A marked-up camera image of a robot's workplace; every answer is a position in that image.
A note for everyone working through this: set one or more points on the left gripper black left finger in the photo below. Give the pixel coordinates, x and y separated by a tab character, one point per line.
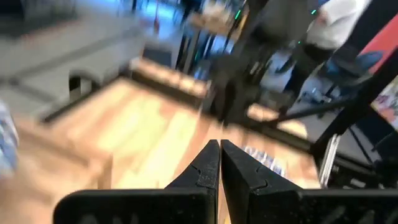
140	208

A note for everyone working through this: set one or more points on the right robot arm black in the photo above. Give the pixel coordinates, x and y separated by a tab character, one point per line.
227	93

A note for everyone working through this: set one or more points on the blue white patterned paper bowl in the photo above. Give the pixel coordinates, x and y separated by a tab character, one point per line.
7	140
264	158

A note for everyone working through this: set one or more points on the black aluminium table frame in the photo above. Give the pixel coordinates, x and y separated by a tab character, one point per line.
161	87

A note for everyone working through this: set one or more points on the person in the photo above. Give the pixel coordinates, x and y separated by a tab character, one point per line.
339	21

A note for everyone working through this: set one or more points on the black diagonal strut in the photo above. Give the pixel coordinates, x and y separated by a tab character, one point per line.
357	105

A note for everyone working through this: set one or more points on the red board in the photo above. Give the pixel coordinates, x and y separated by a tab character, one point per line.
385	40

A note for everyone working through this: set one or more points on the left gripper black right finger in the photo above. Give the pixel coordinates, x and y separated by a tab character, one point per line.
311	208

